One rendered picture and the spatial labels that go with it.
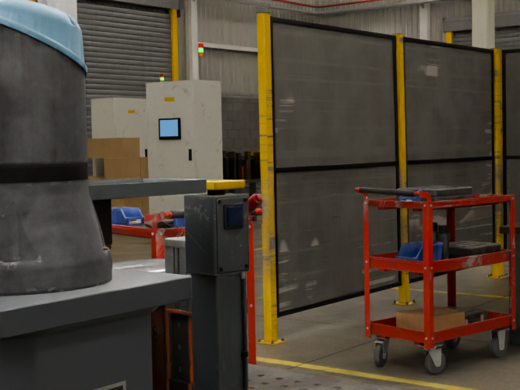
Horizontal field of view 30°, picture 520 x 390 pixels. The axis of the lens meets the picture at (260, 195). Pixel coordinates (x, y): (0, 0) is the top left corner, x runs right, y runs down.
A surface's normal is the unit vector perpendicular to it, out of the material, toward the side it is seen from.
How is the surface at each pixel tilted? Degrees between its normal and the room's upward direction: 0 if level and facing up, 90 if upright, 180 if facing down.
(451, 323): 90
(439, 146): 88
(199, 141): 90
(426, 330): 90
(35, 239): 72
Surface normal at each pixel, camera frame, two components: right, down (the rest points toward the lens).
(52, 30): 0.72, -0.02
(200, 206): -0.72, 0.05
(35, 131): 0.47, 0.04
